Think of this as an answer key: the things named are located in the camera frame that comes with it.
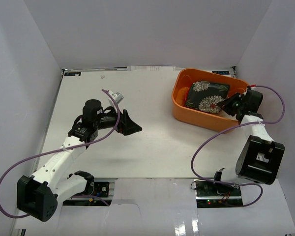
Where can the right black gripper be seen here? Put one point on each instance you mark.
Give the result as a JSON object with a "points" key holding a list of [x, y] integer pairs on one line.
{"points": [[227, 103]]}

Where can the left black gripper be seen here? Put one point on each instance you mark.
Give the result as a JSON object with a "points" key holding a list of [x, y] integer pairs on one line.
{"points": [[124, 122]]}

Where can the black floral square plate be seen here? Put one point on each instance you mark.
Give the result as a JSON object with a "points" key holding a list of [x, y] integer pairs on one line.
{"points": [[204, 96]]}

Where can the small orange plate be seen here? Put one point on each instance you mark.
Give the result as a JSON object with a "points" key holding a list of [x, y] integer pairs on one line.
{"points": [[186, 92]]}

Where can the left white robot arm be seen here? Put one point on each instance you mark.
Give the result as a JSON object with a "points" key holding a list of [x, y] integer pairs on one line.
{"points": [[40, 194]]}

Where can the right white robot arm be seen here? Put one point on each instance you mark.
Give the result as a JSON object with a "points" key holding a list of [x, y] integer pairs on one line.
{"points": [[260, 159]]}

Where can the orange plastic bin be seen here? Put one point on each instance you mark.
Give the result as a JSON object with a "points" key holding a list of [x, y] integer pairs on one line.
{"points": [[185, 79]]}

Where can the right black table label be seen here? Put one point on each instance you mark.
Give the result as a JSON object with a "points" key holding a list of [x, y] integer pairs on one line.
{"points": [[221, 72]]}

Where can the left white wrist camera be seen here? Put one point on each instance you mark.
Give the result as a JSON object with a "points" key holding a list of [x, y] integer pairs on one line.
{"points": [[116, 97]]}

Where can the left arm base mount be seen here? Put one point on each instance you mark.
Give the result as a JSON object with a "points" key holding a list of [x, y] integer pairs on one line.
{"points": [[100, 197]]}

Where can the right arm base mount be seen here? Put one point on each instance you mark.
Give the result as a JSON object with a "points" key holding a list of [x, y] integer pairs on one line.
{"points": [[211, 195]]}

